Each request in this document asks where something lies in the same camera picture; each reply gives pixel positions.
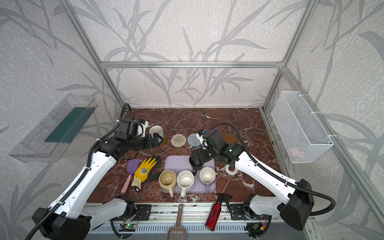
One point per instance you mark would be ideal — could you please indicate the pink object in basket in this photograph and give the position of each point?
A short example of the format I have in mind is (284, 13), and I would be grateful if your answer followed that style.
(295, 152)

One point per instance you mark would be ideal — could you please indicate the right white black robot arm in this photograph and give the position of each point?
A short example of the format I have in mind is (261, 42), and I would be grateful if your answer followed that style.
(294, 201)

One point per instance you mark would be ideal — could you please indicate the green lit circuit board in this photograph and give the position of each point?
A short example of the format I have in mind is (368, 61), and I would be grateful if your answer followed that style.
(126, 227)

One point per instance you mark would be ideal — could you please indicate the red spray bottle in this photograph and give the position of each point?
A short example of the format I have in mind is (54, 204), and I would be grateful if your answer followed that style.
(216, 210)

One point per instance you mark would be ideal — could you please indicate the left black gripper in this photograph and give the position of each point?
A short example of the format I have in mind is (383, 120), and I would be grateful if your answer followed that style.
(154, 141)

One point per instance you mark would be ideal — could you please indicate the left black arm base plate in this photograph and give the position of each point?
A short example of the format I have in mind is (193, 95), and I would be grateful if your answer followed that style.
(140, 212)

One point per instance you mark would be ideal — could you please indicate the green mat in shelf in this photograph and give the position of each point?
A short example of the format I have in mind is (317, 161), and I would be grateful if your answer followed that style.
(70, 126)

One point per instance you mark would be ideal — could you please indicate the white wire mesh basket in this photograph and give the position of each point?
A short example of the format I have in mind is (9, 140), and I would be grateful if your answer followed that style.
(299, 127)

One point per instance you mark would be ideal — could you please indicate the black mug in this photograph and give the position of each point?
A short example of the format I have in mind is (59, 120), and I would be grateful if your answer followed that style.
(196, 167)

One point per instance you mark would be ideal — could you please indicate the yellow black work glove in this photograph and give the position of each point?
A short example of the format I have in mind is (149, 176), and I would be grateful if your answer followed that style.
(146, 172)

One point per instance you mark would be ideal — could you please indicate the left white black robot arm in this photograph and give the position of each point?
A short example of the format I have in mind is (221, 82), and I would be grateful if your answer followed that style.
(65, 218)

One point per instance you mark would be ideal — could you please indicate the white tape roll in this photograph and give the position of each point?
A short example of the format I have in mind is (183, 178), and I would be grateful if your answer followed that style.
(230, 171)

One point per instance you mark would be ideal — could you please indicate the clear plastic wall shelf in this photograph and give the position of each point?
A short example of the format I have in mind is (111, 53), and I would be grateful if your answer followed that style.
(33, 149)

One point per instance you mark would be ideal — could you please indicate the white mug blue outside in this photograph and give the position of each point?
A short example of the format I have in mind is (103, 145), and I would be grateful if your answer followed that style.
(157, 132)

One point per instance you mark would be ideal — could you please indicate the right circuit board with wires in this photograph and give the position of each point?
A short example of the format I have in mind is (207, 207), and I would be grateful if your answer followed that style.
(255, 228)

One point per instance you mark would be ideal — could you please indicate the white mug front centre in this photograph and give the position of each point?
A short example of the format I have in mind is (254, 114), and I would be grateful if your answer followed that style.
(185, 181)

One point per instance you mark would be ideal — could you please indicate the brown litter scoop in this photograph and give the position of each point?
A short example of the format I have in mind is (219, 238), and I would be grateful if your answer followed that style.
(177, 232)

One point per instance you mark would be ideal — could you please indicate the brown wooden coaster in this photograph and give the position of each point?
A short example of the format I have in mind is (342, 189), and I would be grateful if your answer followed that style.
(230, 138)
(164, 141)

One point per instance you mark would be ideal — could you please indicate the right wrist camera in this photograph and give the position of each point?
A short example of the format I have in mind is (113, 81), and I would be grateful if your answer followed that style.
(200, 135)

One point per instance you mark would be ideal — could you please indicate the grey blue round coaster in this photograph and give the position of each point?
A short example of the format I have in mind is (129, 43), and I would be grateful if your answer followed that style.
(194, 140)

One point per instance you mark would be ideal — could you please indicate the beige mug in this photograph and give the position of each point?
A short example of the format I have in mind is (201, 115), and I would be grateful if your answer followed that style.
(168, 181)

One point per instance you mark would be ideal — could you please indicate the white mug lavender handle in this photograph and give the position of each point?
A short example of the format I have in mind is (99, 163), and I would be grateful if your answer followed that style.
(207, 176)

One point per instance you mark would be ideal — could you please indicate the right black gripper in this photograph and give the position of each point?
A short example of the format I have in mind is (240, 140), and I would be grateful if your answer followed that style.
(195, 157)

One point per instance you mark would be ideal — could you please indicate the purple pink spatula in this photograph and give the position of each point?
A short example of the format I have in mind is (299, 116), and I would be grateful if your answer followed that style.
(132, 166)

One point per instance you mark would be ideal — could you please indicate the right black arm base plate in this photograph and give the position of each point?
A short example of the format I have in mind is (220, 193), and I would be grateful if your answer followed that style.
(242, 212)

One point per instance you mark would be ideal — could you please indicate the white woven spiral coaster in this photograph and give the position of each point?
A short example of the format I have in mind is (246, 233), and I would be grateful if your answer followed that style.
(178, 140)

